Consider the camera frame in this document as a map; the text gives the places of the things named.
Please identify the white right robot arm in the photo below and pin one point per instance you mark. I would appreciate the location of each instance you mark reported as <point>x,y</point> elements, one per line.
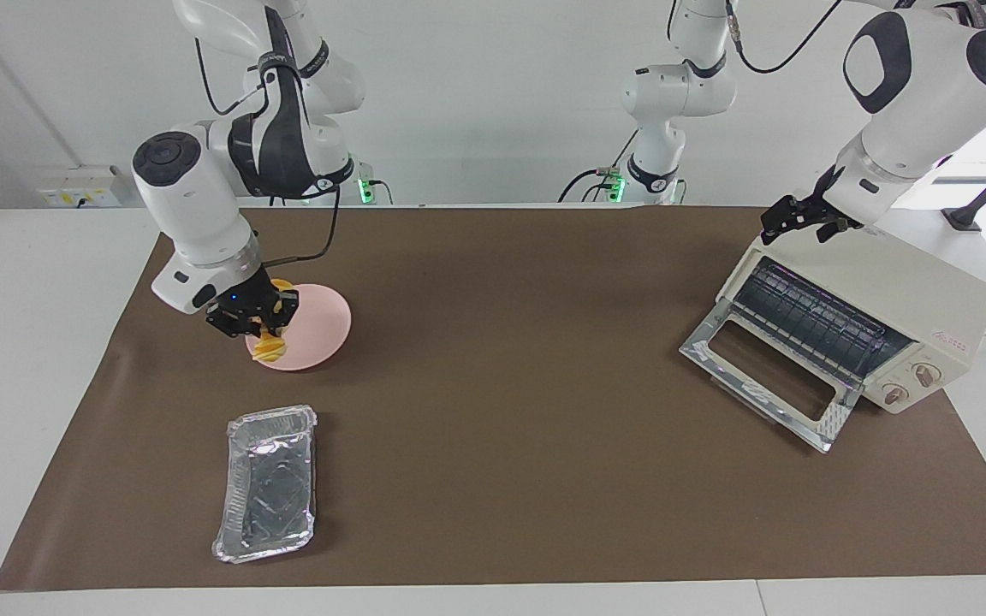
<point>193,205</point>

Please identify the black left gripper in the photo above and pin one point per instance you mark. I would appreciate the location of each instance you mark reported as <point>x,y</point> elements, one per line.
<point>810,210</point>

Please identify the glass oven door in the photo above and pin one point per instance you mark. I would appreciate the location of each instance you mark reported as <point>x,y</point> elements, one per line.
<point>715,355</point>

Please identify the pink round plate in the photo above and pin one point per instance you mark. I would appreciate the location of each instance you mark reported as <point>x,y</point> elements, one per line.
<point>317,329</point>

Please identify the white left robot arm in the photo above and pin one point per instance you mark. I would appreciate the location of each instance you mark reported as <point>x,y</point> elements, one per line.
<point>912,128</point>

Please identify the aluminium foil tray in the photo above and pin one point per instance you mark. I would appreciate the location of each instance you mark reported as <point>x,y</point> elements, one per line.
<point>270,488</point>

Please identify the sliced orange bread loaf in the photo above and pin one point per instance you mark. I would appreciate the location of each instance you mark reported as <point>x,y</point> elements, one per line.
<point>269,349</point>

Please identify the brown table mat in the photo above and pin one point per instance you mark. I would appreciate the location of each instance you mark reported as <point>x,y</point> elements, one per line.
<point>501,479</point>

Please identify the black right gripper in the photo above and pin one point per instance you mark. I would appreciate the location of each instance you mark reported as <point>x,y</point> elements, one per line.
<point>249,298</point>

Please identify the white wall socket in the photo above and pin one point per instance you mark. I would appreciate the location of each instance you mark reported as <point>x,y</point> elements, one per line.
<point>74,188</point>

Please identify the cream white toaster oven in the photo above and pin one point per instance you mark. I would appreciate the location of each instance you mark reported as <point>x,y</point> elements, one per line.
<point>887,282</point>

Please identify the beige oven knob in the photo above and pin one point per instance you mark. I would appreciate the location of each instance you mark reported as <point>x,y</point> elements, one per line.
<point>895,394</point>
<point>925,375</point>

